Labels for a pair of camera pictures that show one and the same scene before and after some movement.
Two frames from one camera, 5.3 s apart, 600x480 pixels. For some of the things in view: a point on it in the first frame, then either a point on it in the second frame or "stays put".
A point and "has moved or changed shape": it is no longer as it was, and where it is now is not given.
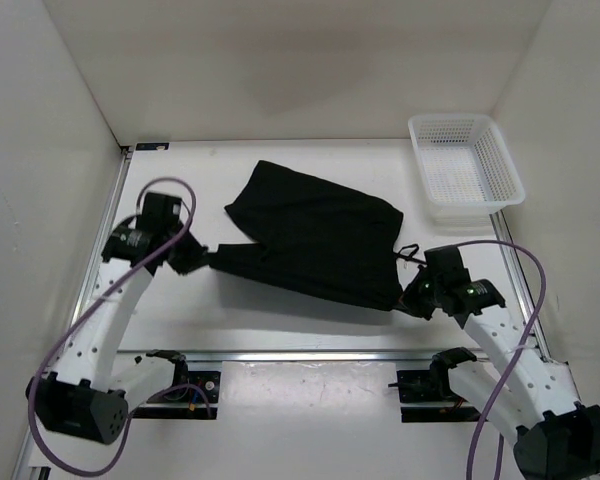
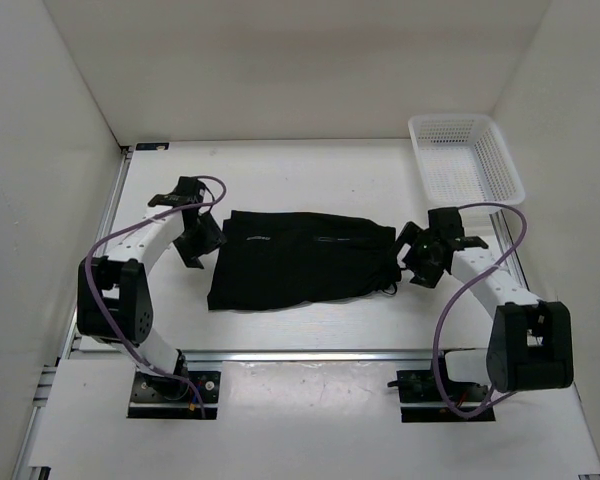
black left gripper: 193,259 -> 213,239
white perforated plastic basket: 467,165 stays put
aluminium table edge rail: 306,355 stays put
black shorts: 321,238 has moved or changed shape
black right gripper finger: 414,301 -> 407,236
